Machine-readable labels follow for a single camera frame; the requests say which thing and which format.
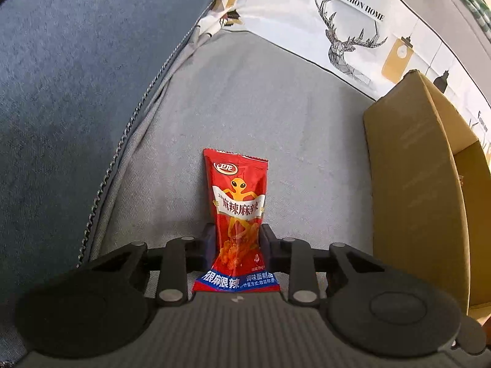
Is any brown cardboard box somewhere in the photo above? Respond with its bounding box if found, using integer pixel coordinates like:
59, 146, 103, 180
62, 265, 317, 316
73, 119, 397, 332
362, 70, 491, 321

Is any red spicy snack packet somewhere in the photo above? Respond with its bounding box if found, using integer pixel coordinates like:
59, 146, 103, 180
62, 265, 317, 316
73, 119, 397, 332
192, 148, 283, 294

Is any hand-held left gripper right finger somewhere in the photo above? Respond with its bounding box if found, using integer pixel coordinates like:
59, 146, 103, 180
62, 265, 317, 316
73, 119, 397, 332
260, 223, 389, 308

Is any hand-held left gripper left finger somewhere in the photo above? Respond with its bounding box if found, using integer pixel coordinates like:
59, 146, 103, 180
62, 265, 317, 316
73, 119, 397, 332
75, 222, 218, 308

